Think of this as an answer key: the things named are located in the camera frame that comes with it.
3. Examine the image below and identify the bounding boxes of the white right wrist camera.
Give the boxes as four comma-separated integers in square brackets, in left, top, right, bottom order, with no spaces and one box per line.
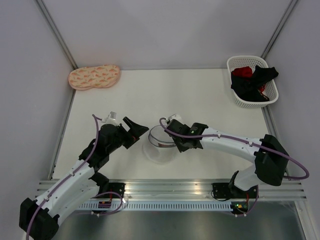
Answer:
[166,114,182,122]

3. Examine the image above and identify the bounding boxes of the black underwear garment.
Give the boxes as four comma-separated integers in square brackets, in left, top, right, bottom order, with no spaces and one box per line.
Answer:
[231,65,279,102]

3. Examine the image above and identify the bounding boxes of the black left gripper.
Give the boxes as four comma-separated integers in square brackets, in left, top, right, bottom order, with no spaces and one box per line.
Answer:
[107,116,149,154]

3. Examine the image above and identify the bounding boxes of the aluminium mounting rail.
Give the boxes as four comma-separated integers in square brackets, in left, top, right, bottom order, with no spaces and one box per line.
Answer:
[34,178,308,201]

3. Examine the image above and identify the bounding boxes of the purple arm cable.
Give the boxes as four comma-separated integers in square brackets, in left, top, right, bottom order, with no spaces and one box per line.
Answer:
[24,114,103,239]
[159,117,310,180]

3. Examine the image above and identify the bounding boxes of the white slotted cable duct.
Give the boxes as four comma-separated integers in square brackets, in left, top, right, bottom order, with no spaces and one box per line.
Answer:
[77,200,232,212]

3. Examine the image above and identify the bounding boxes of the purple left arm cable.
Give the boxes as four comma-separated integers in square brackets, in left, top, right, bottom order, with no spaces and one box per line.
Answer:
[24,114,103,239]

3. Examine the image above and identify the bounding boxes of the round white mesh laundry bag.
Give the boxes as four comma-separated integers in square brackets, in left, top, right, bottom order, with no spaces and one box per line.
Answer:
[142,125,178,164]

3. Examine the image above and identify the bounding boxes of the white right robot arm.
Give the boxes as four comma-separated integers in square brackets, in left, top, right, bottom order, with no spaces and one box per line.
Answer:
[160,118,289,198]

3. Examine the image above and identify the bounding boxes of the pink patterned bra case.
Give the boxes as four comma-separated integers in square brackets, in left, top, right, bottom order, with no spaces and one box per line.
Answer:
[68,64,121,91]

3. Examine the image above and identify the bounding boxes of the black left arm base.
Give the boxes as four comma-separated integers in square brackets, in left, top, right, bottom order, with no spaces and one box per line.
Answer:
[94,182,126,199]

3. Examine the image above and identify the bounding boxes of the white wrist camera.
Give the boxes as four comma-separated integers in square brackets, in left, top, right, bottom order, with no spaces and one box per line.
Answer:
[101,111,119,126]
[166,114,182,122]

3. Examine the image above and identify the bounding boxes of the pink bra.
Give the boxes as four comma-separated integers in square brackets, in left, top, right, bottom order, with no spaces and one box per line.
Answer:
[156,142,175,148]

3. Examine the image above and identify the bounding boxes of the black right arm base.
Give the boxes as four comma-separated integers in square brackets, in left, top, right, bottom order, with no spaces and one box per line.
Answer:
[211,182,234,202]

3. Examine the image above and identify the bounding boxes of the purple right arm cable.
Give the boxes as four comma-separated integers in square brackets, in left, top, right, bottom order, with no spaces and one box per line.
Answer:
[159,117,310,180]

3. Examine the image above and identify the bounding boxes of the white plastic basket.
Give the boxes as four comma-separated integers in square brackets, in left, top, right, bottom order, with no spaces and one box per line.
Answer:
[226,55,279,109]

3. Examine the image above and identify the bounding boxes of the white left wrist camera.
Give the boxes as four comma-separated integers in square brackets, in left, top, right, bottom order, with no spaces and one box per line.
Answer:
[101,111,119,126]

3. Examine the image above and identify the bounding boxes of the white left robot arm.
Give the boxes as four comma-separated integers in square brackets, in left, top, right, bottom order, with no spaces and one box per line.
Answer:
[19,114,149,240]

